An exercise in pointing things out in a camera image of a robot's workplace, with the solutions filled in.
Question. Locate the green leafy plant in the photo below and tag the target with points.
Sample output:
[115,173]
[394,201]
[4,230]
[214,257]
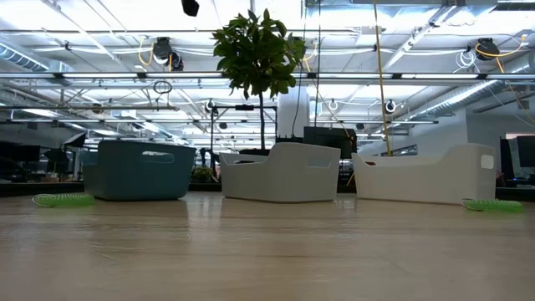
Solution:
[259,54]

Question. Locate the black background rack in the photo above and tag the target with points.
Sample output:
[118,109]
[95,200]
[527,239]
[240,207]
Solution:
[244,108]

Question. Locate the small background plant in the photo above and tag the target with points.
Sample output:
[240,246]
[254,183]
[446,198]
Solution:
[203,174]

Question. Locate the teal plastic bin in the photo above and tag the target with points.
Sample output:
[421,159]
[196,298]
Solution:
[125,180]

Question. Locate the grey plastic bin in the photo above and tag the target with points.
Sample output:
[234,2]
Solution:
[284,180]

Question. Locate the black computer monitor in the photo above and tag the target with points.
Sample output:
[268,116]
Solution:
[526,151]
[26,153]

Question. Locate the white plastic bin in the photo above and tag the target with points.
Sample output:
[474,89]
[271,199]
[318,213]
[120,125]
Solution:
[418,184]

